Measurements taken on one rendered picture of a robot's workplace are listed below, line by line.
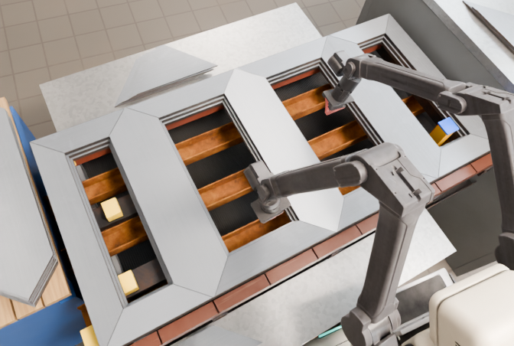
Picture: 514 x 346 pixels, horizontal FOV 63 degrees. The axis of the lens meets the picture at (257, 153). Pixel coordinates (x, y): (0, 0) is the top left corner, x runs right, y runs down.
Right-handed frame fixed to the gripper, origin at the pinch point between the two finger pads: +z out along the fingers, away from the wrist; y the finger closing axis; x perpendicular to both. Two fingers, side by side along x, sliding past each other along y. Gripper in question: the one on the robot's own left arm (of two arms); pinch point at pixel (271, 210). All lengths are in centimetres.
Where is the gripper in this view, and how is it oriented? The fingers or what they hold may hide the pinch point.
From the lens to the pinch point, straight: 131.3
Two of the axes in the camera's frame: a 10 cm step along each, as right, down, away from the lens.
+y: -8.6, 4.9, -1.1
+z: 0.8, 3.4, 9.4
